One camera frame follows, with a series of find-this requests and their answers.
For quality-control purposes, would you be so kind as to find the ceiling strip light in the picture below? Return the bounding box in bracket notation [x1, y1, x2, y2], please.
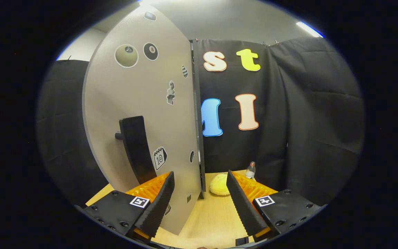
[296, 21, 324, 38]

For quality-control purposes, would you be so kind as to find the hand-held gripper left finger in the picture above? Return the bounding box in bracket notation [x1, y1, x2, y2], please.
[83, 171, 175, 241]

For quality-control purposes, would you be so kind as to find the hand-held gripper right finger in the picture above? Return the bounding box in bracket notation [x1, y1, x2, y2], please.
[226, 169, 327, 242]

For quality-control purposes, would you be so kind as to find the yellow quilted plush toy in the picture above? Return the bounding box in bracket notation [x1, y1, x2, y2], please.
[209, 174, 231, 196]

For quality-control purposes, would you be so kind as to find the clear plastic bottle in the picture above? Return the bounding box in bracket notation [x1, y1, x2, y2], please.
[245, 161, 257, 181]

